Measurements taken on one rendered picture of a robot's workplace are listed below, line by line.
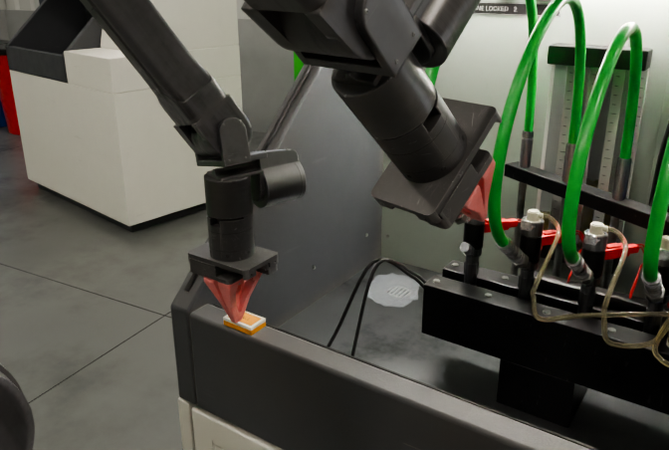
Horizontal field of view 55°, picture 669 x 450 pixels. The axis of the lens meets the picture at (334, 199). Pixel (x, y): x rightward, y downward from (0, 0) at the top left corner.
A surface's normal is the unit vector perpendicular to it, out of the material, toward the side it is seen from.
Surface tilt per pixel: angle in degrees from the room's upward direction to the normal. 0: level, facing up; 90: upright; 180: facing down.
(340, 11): 90
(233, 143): 78
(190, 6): 90
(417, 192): 44
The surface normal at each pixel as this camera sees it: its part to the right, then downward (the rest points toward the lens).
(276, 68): -0.48, 0.29
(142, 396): 0.00, -0.94
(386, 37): 0.73, 0.23
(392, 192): -0.52, -0.53
